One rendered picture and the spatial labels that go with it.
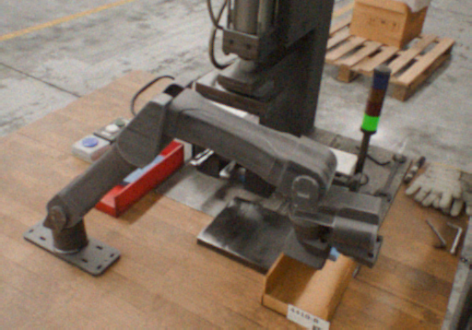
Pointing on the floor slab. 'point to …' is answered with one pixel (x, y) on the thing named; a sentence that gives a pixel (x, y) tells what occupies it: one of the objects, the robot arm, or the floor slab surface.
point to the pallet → (415, 76)
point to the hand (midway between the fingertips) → (316, 249)
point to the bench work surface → (187, 248)
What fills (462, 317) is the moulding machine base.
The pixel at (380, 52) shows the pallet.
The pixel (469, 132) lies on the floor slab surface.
